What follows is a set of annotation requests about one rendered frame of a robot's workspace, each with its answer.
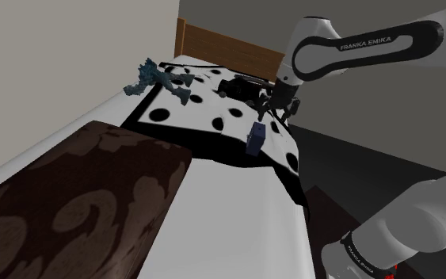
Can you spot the dark blue small box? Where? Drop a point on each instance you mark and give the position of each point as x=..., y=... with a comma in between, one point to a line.
x=256, y=138

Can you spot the black boxy device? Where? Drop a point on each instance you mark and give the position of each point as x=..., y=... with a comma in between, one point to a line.
x=242, y=89

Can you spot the white bed with wooden headboard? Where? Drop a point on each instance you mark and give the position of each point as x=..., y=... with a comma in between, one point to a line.
x=226, y=220

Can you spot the blue-grey ragged plush toy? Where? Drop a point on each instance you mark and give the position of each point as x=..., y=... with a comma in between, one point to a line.
x=154, y=76

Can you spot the white blanket with black dots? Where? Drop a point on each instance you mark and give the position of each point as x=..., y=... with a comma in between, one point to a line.
x=203, y=116

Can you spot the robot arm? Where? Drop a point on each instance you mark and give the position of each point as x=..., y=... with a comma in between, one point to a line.
x=408, y=216

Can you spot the brown patterned block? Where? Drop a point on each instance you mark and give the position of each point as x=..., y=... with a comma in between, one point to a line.
x=72, y=201

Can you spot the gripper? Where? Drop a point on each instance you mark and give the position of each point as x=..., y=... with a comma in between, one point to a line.
x=284, y=94

